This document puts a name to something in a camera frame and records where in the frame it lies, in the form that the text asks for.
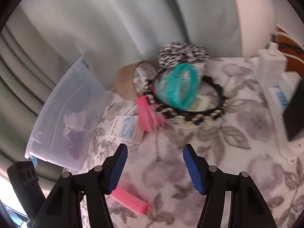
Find pink hair roller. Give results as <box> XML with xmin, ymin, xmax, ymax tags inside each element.
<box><xmin>110</xmin><ymin>187</ymin><xmax>149</xmax><ymax>215</ymax></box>

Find white ear drops box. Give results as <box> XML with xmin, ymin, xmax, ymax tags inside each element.
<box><xmin>109</xmin><ymin>116</ymin><xmax>145</xmax><ymax>145</ymax></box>

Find pink plastic bangles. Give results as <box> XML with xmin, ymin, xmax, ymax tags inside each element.
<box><xmin>136</xmin><ymin>96</ymin><xmax>166</xmax><ymax>132</ymax></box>

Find clear plastic storage bin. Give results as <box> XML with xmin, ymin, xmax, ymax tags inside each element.
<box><xmin>25</xmin><ymin>58</ymin><xmax>110</xmax><ymax>170</ymax></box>

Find floral grey white blanket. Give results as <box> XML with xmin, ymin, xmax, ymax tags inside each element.
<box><xmin>62</xmin><ymin>57</ymin><xmax>304</xmax><ymax>228</ymax></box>

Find crumpled paper in bin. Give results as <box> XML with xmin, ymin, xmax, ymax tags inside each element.
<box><xmin>62</xmin><ymin>111</ymin><xmax>87</xmax><ymax>161</ymax></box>

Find black phone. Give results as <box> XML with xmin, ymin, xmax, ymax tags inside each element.
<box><xmin>283</xmin><ymin>79</ymin><xmax>304</xmax><ymax>141</ymax></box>

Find cream hair claw clip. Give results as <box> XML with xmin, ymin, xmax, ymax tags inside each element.
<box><xmin>175</xmin><ymin>94</ymin><xmax>211</xmax><ymax>129</ymax></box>

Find teal plastic bangles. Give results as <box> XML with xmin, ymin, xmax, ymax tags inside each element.
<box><xmin>155</xmin><ymin>63</ymin><xmax>200</xmax><ymax>111</ymax></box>

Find white charger adapter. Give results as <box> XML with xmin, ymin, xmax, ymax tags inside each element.
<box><xmin>255</xmin><ymin>42</ymin><xmax>287</xmax><ymax>88</ymax></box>

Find brown packing tape roll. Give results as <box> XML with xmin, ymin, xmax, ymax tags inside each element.
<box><xmin>115</xmin><ymin>61</ymin><xmax>157</xmax><ymax>100</ymax></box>

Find black clover headband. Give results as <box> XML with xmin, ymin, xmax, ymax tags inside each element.
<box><xmin>143</xmin><ymin>70</ymin><xmax>228</xmax><ymax>126</ymax></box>

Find black white leopard scrunchie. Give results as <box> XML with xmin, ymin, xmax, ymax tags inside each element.
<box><xmin>158</xmin><ymin>42</ymin><xmax>211</xmax><ymax>78</ymax></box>

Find green curtain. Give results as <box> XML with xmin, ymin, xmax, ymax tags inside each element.
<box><xmin>1</xmin><ymin>0</ymin><xmax>243</xmax><ymax>162</ymax></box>

